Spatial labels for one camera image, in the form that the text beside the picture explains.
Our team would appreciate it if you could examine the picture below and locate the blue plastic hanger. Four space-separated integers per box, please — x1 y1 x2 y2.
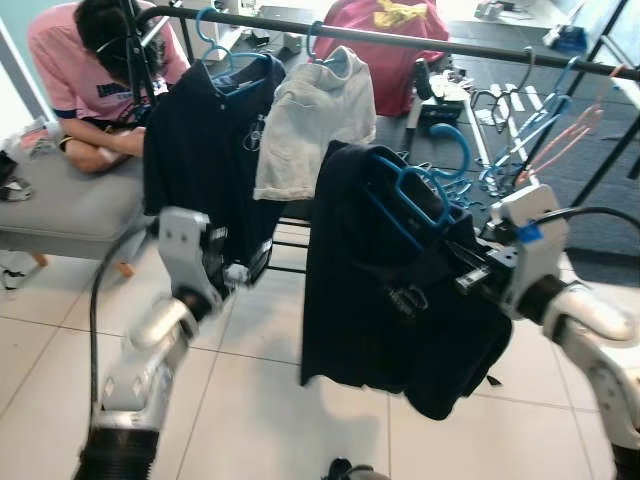
305 20 353 76
480 55 583 198
362 123 479 253
195 8 273 96

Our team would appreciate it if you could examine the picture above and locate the dark navy shirt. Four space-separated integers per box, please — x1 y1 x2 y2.
300 140 516 422

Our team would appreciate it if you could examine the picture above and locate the pink plastic hanger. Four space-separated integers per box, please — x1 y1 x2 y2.
515 65 613 191

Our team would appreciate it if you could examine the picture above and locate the navy polo shirt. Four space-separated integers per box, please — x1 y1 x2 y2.
143 52 288 269

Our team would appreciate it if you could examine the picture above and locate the light grey shirt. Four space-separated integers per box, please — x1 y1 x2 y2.
253 45 378 202

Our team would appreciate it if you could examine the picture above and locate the grey cushioned bench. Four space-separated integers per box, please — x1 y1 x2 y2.
0 150 151 279

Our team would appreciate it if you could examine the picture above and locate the small dark bag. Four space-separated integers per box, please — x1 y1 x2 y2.
0 148 33 203

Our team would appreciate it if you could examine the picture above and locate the black clothes rack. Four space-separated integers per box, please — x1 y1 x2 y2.
118 0 640 276

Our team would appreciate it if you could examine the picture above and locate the small blue box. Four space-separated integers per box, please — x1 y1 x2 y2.
548 25 586 53

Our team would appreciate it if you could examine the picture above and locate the person in red shirt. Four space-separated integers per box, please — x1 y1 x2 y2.
313 0 452 118

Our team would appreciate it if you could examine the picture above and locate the dark robot foot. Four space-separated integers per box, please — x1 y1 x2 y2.
322 457 393 480

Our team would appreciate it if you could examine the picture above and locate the person in pink shirt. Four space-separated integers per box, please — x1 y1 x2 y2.
27 0 191 176

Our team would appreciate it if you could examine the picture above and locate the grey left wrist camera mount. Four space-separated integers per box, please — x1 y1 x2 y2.
155 207 229 313

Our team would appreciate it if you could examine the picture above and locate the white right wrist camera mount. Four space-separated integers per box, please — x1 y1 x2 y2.
488 183 571 321

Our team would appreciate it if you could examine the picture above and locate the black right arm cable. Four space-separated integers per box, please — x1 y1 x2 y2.
530 205 640 246

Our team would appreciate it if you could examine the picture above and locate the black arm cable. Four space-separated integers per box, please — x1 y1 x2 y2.
530 205 640 246
88 222 161 411

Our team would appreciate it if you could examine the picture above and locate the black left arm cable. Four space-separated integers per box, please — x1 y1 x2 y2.
88 222 161 411

